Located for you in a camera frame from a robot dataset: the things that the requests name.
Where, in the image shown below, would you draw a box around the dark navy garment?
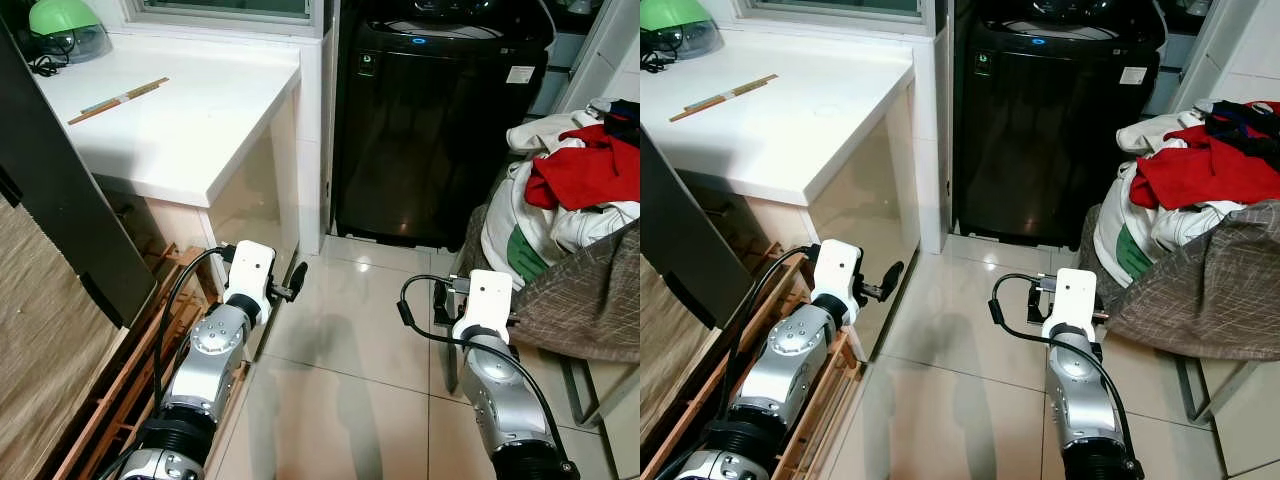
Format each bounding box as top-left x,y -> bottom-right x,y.
603,98 -> 641,146
1203,100 -> 1280,143

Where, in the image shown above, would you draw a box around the black top-load washing machine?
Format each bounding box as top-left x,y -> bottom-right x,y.
950,0 -> 1171,249
328,0 -> 557,251

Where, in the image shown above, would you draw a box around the white garment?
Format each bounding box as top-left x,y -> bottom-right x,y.
1092,100 -> 1251,289
480,97 -> 641,291

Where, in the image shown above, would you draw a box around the brown wooden slatted rack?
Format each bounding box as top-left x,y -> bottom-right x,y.
640,240 -> 869,480
50,240 -> 256,480

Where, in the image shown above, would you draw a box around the white stone counter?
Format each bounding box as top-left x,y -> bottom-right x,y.
640,28 -> 946,256
35,28 -> 326,256

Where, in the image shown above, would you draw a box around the red garment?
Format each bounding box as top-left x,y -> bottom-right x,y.
1130,124 -> 1280,211
524,124 -> 641,212

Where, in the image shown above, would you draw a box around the black door panel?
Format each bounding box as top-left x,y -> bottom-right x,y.
640,128 -> 753,331
0,18 -> 158,331

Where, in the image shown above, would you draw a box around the beige woven mat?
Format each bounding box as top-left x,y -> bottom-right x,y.
640,255 -> 706,441
0,193 -> 131,480

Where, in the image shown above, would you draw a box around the long wooden stick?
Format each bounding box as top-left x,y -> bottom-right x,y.
668,73 -> 780,124
67,76 -> 171,126

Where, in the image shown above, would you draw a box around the green helmet with clear visor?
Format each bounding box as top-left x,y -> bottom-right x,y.
27,0 -> 113,65
640,0 -> 724,60

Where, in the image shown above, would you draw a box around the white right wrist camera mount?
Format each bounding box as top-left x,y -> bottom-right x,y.
452,269 -> 515,336
1041,267 -> 1099,339

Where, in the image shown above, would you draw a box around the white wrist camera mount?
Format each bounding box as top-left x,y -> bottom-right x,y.
452,269 -> 515,336
1041,267 -> 1099,339
222,240 -> 277,301
811,239 -> 864,301

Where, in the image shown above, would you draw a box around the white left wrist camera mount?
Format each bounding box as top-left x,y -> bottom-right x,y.
811,239 -> 864,301
222,240 -> 277,301

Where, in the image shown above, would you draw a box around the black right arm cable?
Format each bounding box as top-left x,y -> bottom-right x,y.
396,274 -> 573,473
987,272 -> 1143,473

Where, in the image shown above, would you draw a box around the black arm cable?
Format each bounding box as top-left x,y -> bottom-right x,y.
987,272 -> 1143,473
150,244 -> 235,421
396,274 -> 573,473
728,243 -> 821,426

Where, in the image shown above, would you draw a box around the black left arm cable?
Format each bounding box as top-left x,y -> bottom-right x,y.
150,244 -> 235,421
728,243 -> 821,426

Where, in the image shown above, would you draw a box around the white window frame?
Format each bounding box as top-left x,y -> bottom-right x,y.
738,0 -> 941,26
125,0 -> 326,41

